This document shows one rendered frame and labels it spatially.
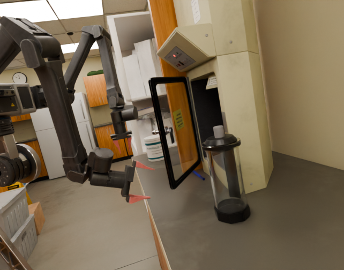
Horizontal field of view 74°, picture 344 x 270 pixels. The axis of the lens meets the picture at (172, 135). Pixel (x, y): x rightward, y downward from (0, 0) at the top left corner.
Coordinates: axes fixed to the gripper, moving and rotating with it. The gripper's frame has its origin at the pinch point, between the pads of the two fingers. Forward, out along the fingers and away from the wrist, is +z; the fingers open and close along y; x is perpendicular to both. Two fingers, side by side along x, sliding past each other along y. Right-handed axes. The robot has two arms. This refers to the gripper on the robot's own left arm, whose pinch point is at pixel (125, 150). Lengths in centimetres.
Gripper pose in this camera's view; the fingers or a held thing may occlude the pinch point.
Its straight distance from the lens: 116.1
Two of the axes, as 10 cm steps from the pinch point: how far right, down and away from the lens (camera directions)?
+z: 1.8, 9.7, 1.6
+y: 9.5, -2.2, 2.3
